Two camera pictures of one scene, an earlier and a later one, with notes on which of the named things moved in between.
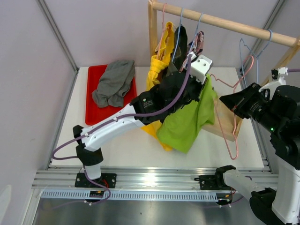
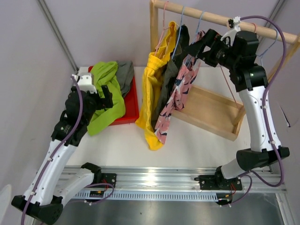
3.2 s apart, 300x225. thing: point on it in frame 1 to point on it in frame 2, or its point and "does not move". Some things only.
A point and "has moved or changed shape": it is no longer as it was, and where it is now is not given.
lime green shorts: x=179 y=131 to x=105 y=73
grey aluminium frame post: x=49 y=18 does not move
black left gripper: x=199 y=86 to x=104 y=103
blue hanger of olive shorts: x=178 y=33 does not move
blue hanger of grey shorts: x=256 y=56 has moved or changed shape
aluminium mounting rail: x=155 y=178 does not move
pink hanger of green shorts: x=237 y=152 to x=255 y=31
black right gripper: x=235 y=101 to x=214 y=41
